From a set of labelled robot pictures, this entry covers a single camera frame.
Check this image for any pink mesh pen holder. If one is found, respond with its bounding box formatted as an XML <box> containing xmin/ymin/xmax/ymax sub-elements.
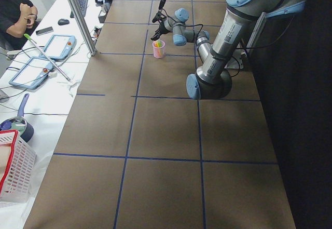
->
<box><xmin>152</xmin><ymin>41</ymin><xmax>165</xmax><ymax>59</ymax></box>

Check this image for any black keyboard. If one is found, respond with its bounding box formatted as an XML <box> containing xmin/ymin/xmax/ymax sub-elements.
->
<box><xmin>77</xmin><ymin>0</ymin><xmax>88</xmax><ymax>17</ymax></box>

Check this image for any black computer mouse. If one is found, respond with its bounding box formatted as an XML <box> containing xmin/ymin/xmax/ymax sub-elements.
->
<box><xmin>58</xmin><ymin>19</ymin><xmax>70</xmax><ymax>26</ymax></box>

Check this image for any blue teach pendant far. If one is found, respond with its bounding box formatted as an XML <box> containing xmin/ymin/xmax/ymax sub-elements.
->
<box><xmin>43</xmin><ymin>34</ymin><xmax>76</xmax><ymax>60</ymax></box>

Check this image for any blue teach pendant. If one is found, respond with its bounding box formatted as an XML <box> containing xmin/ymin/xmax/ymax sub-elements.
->
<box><xmin>43</xmin><ymin>34</ymin><xmax>76</xmax><ymax>60</ymax></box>
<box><xmin>8</xmin><ymin>57</ymin><xmax>54</xmax><ymax>90</ymax></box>

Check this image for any black smartphone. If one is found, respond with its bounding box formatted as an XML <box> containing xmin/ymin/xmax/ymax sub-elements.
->
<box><xmin>35</xmin><ymin>26</ymin><xmax>54</xmax><ymax>36</ymax></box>

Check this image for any blue teach pendant near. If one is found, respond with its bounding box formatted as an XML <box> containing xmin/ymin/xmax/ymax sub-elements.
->
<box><xmin>8</xmin><ymin>57</ymin><xmax>54</xmax><ymax>90</ymax></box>

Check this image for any long metal rod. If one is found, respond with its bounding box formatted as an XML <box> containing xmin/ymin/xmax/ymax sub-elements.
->
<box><xmin>23</xmin><ymin>33</ymin><xmax>72</xmax><ymax>83</ymax></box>

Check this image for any person in black shirt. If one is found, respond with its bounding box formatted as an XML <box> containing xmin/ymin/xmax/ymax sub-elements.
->
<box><xmin>1</xmin><ymin>0</ymin><xmax>38</xmax><ymax>50</ymax></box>

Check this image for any blue frying pan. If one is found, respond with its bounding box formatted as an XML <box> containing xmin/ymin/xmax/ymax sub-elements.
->
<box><xmin>1</xmin><ymin>93</ymin><xmax>34</xmax><ymax>142</ymax></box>

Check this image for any white red plastic basket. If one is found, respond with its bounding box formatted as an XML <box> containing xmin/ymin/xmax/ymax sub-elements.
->
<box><xmin>1</xmin><ymin>130</ymin><xmax>36</xmax><ymax>207</ymax></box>

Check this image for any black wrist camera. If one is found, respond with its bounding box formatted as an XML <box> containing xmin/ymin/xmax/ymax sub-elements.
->
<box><xmin>152</xmin><ymin>9</ymin><xmax>167</xmax><ymax>23</ymax></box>

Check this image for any black camera cable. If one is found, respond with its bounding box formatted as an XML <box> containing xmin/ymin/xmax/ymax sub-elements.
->
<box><xmin>162</xmin><ymin>8</ymin><xmax>204</xmax><ymax>36</ymax></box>

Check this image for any aluminium frame post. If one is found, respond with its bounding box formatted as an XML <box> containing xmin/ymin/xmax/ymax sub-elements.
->
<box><xmin>68</xmin><ymin>0</ymin><xmax>97</xmax><ymax>56</ymax></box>

